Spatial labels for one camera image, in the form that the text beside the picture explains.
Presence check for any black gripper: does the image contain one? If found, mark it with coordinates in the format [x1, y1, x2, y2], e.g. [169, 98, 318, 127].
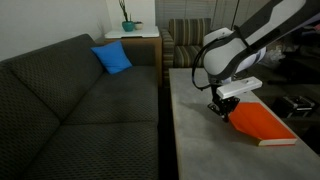
[206, 94, 241, 124]

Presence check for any orange hardcover book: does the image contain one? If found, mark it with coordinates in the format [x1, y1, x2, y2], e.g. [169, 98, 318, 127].
[228, 101, 298, 147]

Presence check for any white plastic bag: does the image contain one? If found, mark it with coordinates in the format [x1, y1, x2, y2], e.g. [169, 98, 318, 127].
[265, 46, 285, 66]

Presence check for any striped upholstered armchair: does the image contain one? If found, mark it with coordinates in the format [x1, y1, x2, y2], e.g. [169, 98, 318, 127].
[160, 17, 214, 81]

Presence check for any black clutter pile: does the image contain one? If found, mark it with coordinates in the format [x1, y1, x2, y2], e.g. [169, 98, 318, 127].
[266, 19, 320, 86]

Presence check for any wooden side table white top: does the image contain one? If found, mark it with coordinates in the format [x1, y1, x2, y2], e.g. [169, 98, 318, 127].
[104, 25, 163, 88]

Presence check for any blue throw pillow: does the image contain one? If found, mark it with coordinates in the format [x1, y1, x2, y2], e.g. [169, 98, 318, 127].
[89, 40, 133, 75]

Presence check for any teal pot with plant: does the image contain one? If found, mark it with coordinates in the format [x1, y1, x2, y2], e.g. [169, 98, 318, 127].
[118, 0, 135, 33]

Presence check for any dark grey patterned sofa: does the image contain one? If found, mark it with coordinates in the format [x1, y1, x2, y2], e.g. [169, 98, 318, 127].
[0, 33, 160, 180]

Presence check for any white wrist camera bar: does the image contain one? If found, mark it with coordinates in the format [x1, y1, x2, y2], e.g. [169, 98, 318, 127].
[215, 75, 264, 100]

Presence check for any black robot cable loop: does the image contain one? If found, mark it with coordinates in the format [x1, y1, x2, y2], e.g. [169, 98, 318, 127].
[191, 39, 218, 92]

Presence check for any black box device with handle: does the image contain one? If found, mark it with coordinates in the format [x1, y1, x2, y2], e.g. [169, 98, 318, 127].
[273, 95, 317, 119]

